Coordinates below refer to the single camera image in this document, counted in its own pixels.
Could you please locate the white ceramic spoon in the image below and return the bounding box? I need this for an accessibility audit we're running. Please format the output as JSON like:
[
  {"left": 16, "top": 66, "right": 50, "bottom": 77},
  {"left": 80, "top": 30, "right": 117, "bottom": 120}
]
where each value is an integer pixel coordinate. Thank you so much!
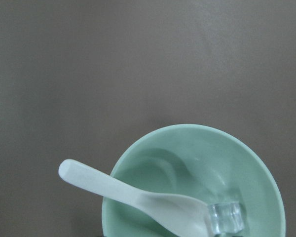
[{"left": 58, "top": 159, "right": 215, "bottom": 237}]

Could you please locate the single clear ice cube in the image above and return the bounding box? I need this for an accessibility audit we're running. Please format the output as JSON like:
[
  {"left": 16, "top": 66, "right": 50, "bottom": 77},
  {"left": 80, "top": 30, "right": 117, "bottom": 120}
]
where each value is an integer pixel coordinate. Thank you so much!
[{"left": 207, "top": 201, "right": 245, "bottom": 235}]

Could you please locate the mint green bowl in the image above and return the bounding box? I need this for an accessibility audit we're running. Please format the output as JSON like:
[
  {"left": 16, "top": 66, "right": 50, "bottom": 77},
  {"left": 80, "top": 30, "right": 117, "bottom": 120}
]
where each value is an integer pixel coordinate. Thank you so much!
[{"left": 111, "top": 124, "right": 286, "bottom": 237}]

